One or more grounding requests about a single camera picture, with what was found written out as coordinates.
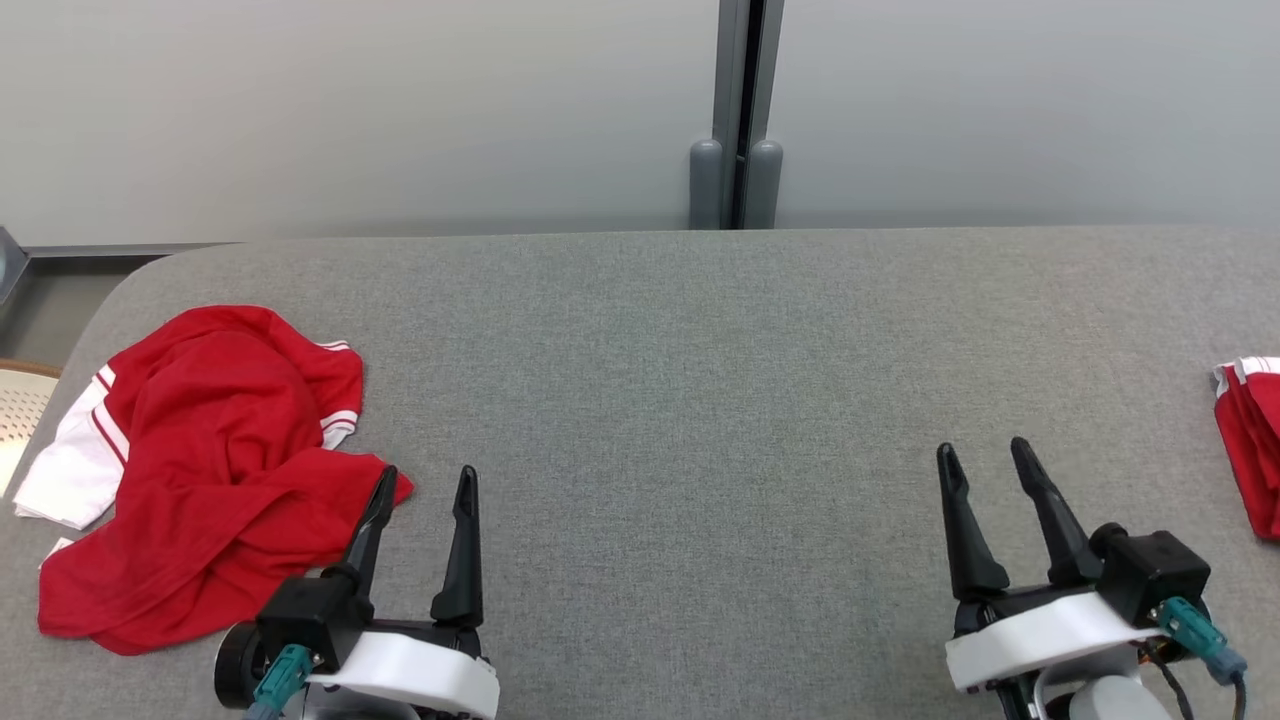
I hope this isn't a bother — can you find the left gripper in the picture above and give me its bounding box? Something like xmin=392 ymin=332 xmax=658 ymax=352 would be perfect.
xmin=305 ymin=465 xmax=501 ymax=720

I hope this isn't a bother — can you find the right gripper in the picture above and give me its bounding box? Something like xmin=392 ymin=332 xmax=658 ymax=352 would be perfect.
xmin=937 ymin=436 xmax=1168 ymax=693

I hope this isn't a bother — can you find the red white basketball jersey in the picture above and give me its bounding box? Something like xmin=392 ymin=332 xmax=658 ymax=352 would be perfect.
xmin=12 ymin=305 xmax=416 ymax=656

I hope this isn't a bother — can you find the folded red white garment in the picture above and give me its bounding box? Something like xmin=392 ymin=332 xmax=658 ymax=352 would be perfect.
xmin=1212 ymin=356 xmax=1280 ymax=542

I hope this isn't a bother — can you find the grey rounded partition foot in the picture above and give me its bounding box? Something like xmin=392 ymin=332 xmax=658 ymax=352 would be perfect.
xmin=689 ymin=139 xmax=724 ymax=231
xmin=747 ymin=139 xmax=785 ymax=230

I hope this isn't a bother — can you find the teal left camera cable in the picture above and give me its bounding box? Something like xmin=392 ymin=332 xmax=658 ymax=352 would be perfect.
xmin=243 ymin=643 xmax=317 ymax=720

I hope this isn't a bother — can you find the teal camera cable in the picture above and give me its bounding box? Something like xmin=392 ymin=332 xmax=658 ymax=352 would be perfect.
xmin=1158 ymin=597 xmax=1249 ymax=720
xmin=243 ymin=643 xmax=317 ymax=720

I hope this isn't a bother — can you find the teal right camera cable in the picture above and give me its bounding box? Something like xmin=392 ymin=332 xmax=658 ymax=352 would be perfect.
xmin=1158 ymin=597 xmax=1249 ymax=720

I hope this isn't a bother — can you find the grey partition base rail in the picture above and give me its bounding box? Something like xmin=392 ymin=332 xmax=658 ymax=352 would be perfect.
xmin=0 ymin=225 xmax=241 ymax=307

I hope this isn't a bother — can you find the grey partition junction post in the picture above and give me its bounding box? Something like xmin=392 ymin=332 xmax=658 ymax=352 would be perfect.
xmin=712 ymin=0 xmax=787 ymax=231

